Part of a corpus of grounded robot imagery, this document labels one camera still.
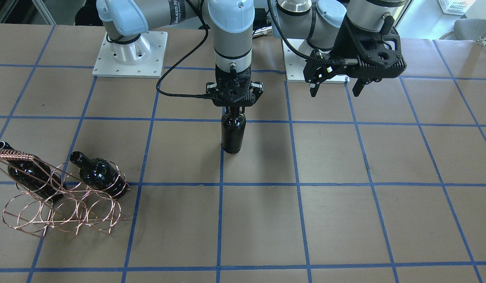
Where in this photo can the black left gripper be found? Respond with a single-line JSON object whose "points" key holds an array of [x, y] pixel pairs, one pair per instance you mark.
{"points": [[344, 45]]}

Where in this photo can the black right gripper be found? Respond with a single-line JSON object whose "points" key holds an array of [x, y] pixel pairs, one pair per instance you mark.
{"points": [[210, 87]]}

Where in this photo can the dark glass wine bottle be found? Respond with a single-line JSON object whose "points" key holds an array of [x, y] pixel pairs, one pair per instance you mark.
{"points": [[232, 129]]}

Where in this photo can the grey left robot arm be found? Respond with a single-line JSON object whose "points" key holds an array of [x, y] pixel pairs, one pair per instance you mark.
{"points": [[306, 25]]}

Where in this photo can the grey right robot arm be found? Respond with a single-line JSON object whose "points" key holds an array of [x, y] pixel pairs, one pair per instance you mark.
{"points": [[231, 23]]}

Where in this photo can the dark bottle in rack front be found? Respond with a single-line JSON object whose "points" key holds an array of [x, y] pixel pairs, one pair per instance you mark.
{"points": [[99, 174]]}

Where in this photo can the dark bottle in rack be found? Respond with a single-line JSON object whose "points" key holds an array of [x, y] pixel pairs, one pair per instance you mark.
{"points": [[39, 179], [99, 174]]}

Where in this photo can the dark bottle in rack rear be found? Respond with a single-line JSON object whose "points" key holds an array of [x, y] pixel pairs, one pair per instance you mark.
{"points": [[39, 179]]}

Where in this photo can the copper wire wine rack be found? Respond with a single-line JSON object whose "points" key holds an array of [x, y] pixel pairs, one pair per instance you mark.
{"points": [[72, 206]]}

